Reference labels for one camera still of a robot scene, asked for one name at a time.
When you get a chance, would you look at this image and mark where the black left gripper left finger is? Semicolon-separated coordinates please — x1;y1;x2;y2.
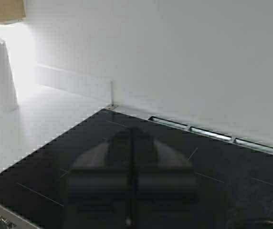
67;130;132;229

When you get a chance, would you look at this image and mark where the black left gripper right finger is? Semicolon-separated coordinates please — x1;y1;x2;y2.
133;128;196;229

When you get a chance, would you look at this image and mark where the steel frying pan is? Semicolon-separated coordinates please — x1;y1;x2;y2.
225;208;273;229

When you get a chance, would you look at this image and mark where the black glass top stove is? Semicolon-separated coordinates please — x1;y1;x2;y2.
0;109;273;229

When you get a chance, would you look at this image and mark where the wooden upper cabinet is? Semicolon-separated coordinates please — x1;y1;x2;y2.
0;0;26;23

